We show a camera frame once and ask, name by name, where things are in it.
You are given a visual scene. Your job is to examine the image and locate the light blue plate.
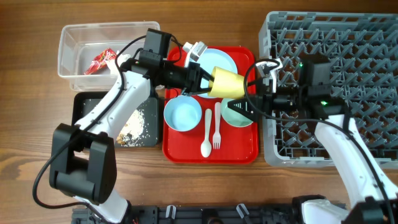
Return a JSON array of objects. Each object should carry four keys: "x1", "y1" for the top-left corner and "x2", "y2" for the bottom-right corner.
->
[{"x1": 184, "y1": 48, "x2": 244, "y2": 99}]

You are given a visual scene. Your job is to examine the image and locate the red snack wrapper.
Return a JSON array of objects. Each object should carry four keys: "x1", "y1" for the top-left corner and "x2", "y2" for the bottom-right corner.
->
[{"x1": 83, "y1": 48, "x2": 117, "y2": 75}]

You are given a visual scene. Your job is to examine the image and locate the yellow plastic cup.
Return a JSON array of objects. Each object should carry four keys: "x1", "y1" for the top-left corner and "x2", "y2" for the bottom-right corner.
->
[{"x1": 208, "y1": 67, "x2": 244, "y2": 99}]

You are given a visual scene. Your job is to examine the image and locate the mint green bowl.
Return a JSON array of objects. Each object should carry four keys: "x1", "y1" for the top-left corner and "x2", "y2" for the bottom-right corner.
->
[{"x1": 221, "y1": 98, "x2": 253, "y2": 128}]

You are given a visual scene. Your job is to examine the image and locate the white plastic fork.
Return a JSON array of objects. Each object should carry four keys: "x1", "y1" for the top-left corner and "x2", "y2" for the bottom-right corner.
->
[{"x1": 213, "y1": 102, "x2": 221, "y2": 149}]

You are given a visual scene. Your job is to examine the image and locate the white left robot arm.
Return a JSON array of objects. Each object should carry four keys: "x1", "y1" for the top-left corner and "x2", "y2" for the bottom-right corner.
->
[{"x1": 37, "y1": 29, "x2": 214, "y2": 223}]

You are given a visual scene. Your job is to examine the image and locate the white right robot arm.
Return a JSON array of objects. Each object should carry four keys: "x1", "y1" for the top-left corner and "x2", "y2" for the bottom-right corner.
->
[{"x1": 228, "y1": 54, "x2": 397, "y2": 223}]

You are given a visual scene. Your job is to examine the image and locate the red serving tray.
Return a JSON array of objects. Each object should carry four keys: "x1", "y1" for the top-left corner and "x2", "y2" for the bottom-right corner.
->
[{"x1": 162, "y1": 46, "x2": 259, "y2": 165}]

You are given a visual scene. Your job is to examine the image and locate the grey dishwasher rack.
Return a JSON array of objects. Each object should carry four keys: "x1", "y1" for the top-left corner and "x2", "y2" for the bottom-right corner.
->
[{"x1": 258, "y1": 11, "x2": 397, "y2": 169}]

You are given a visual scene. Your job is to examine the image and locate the black food waste tray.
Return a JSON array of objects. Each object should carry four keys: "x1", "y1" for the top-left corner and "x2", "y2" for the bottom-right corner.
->
[{"x1": 72, "y1": 91, "x2": 162, "y2": 148}]

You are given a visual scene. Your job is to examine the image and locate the white plastic spoon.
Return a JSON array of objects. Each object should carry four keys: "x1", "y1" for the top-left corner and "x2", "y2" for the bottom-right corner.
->
[{"x1": 200, "y1": 109, "x2": 212, "y2": 158}]

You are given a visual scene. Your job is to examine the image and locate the light blue bowl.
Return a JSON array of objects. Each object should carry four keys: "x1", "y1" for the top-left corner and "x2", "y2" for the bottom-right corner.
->
[{"x1": 164, "y1": 96, "x2": 202, "y2": 132}]

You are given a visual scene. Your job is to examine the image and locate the rice and food scraps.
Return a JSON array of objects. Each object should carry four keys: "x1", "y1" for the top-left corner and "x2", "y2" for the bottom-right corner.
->
[{"x1": 116, "y1": 110, "x2": 144, "y2": 147}]

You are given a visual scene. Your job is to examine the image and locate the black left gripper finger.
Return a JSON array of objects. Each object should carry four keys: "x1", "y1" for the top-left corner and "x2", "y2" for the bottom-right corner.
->
[
  {"x1": 186, "y1": 88, "x2": 211, "y2": 95},
  {"x1": 199, "y1": 67, "x2": 213, "y2": 78}
]

